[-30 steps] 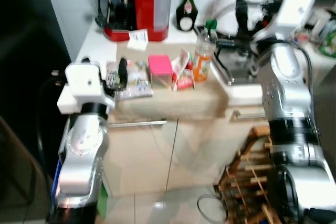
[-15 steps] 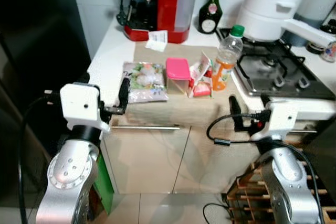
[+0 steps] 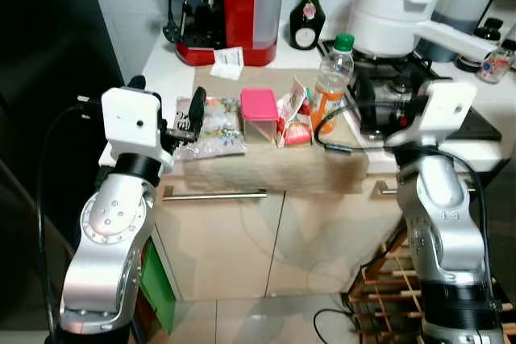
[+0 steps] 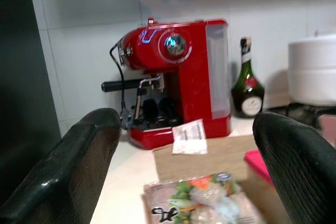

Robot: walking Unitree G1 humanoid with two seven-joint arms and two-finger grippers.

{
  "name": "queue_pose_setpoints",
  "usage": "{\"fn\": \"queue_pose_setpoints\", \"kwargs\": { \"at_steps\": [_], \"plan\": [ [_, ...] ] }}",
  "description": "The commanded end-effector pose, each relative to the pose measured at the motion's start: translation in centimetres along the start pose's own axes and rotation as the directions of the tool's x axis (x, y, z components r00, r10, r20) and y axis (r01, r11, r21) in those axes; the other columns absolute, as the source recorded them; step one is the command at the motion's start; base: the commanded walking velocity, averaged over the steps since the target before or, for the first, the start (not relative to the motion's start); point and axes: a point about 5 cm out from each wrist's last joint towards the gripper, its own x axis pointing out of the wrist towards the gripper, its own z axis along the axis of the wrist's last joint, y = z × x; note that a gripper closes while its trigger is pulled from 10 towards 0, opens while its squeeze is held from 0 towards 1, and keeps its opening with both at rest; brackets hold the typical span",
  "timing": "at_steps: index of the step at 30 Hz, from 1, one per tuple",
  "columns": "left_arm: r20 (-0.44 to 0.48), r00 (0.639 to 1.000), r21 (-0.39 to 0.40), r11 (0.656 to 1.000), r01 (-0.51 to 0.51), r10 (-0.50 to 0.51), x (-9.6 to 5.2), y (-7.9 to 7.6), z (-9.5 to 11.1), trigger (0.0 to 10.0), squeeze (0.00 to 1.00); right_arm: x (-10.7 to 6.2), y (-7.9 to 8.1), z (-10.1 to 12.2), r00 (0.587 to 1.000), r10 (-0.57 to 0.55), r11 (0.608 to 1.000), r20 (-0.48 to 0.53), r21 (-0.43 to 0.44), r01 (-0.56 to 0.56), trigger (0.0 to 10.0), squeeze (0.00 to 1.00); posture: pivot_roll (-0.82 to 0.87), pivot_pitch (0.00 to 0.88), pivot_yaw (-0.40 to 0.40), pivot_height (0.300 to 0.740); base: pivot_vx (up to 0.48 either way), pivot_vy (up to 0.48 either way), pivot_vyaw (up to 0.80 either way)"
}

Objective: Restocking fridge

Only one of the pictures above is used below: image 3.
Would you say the black gas stove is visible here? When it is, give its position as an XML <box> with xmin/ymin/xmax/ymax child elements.
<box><xmin>321</xmin><ymin>36</ymin><xmax>502</xmax><ymax>142</ymax></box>

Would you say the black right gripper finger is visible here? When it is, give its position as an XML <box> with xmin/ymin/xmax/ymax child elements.
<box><xmin>358</xmin><ymin>78</ymin><xmax>380</xmax><ymax>134</ymax></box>

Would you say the red coffee machine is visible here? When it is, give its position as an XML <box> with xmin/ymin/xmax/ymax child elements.
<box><xmin>147</xmin><ymin>0</ymin><xmax>289</xmax><ymax>68</ymax></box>

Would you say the small glass jar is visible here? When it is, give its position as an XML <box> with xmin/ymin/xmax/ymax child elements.
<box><xmin>476</xmin><ymin>44</ymin><xmax>515</xmax><ymax>85</ymax></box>

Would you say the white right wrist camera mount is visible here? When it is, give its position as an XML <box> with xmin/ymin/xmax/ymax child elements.
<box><xmin>385</xmin><ymin>80</ymin><xmax>479</xmax><ymax>151</ymax></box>

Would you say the beige kitchen cabinet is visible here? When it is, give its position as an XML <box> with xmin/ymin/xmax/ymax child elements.
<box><xmin>98</xmin><ymin>30</ymin><xmax>516</xmax><ymax>303</ymax></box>

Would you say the pink lidded box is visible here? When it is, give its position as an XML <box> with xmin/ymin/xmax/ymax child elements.
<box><xmin>239</xmin><ymin>88</ymin><xmax>280</xmax><ymax>144</ymax></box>

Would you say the clear snack bag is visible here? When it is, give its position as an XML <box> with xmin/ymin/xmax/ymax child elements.
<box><xmin>173</xmin><ymin>96</ymin><xmax>246</xmax><ymax>160</ymax></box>

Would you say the white paper slip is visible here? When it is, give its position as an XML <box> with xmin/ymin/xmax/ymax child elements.
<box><xmin>212</xmin><ymin>48</ymin><xmax>246</xmax><ymax>81</ymax></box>

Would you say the black floor cable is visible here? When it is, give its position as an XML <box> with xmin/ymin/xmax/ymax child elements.
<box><xmin>313</xmin><ymin>308</ymin><xmax>360</xmax><ymax>344</ymax></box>

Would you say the black fridge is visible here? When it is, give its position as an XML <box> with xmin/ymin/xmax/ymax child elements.
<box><xmin>0</xmin><ymin>0</ymin><xmax>126</xmax><ymax>337</ymax></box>

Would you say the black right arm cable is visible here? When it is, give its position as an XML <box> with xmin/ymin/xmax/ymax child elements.
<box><xmin>313</xmin><ymin>101</ymin><xmax>494</xmax><ymax>313</ymax></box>

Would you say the beige woven runner cloth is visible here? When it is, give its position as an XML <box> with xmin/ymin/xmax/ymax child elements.
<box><xmin>172</xmin><ymin>64</ymin><xmax>369</xmax><ymax>194</ymax></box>

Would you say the wooden slatted rack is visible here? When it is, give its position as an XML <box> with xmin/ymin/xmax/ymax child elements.
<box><xmin>345</xmin><ymin>227</ymin><xmax>516</xmax><ymax>344</ymax></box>

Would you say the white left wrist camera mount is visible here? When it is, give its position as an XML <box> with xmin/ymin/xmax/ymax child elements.
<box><xmin>101</xmin><ymin>86</ymin><xmax>178</xmax><ymax>174</ymax></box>

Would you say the green flat board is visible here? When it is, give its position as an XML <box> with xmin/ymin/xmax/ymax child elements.
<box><xmin>139</xmin><ymin>239</ymin><xmax>179</xmax><ymax>335</ymax></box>

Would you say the steel cabinet handle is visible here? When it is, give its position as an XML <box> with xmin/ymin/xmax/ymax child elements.
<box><xmin>377</xmin><ymin>181</ymin><xmax>404</xmax><ymax>197</ymax></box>
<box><xmin>163</xmin><ymin>189</ymin><xmax>268</xmax><ymax>201</ymax></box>

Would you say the black glossy panel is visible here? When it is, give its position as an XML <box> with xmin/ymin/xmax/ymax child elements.
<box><xmin>486</xmin><ymin>157</ymin><xmax>516</xmax><ymax>300</ymax></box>

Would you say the red white packet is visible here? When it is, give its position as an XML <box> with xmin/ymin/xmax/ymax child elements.
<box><xmin>276</xmin><ymin>78</ymin><xmax>315</xmax><ymax>148</ymax></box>

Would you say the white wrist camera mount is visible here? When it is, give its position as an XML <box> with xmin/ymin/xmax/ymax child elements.
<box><xmin>385</xmin><ymin>80</ymin><xmax>479</xmax><ymax>151</ymax></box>
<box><xmin>101</xmin><ymin>86</ymin><xmax>178</xmax><ymax>174</ymax></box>

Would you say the orange drink bottle green cap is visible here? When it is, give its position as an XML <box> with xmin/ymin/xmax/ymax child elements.
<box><xmin>310</xmin><ymin>33</ymin><xmax>356</xmax><ymax>137</ymax></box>

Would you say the white pot with handle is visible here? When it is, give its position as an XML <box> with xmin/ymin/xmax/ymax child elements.
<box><xmin>347</xmin><ymin>0</ymin><xmax>495</xmax><ymax>64</ymax></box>

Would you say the black capped bottle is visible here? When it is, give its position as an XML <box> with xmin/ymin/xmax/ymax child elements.
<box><xmin>454</xmin><ymin>18</ymin><xmax>507</xmax><ymax>73</ymax></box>

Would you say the dark green glass bottle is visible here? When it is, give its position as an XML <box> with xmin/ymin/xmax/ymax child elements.
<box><xmin>289</xmin><ymin>0</ymin><xmax>327</xmax><ymax>52</ymax></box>

